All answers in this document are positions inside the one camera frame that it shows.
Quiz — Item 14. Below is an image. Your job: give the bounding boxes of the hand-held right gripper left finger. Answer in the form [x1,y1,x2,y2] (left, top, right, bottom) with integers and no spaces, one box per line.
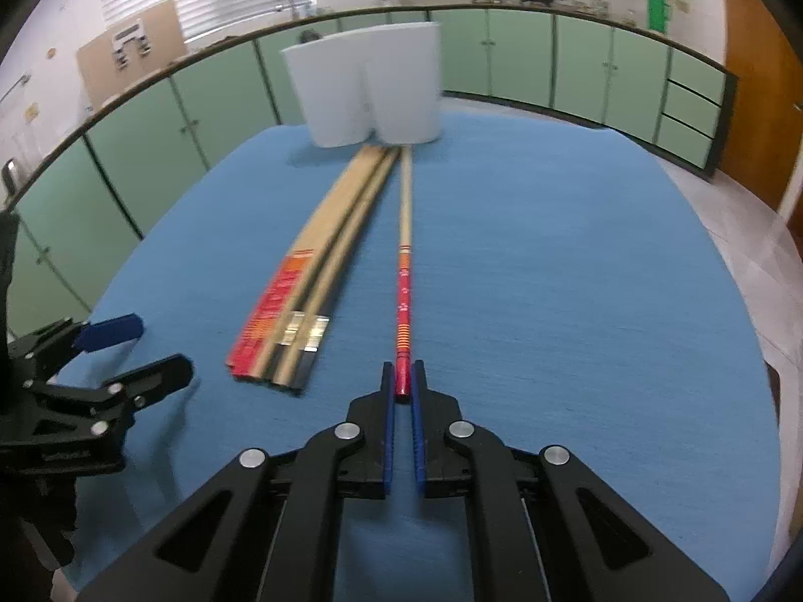
[75,362,397,602]

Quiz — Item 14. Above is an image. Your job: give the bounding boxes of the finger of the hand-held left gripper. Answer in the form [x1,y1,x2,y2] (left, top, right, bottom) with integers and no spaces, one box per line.
[25,354,195,446]
[6,314,145,383]

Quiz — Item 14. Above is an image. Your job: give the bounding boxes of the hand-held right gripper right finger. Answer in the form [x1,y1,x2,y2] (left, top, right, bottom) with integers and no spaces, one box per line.
[410,360,732,602]

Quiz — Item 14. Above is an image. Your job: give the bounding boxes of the tan chopstick silver band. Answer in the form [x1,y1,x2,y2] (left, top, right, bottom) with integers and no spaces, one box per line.
[276,148,399,390]

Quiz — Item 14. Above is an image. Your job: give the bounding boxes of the white utensil holder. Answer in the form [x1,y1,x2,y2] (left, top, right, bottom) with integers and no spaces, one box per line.
[280,21,444,149]

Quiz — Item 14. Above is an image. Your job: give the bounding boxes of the blue tablecloth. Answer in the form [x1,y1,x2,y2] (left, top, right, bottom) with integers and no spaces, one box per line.
[53,109,782,602]

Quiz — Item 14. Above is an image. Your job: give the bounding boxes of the cardboard board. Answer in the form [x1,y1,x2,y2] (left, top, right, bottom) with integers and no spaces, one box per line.
[76,0,188,109]

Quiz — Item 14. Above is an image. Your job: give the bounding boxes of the row of green base cabinets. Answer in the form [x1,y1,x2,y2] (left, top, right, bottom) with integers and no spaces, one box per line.
[0,5,739,343]

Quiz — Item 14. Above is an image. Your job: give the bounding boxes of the brown wooden door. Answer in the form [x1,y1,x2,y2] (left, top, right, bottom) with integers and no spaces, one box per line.
[718,0,803,215]

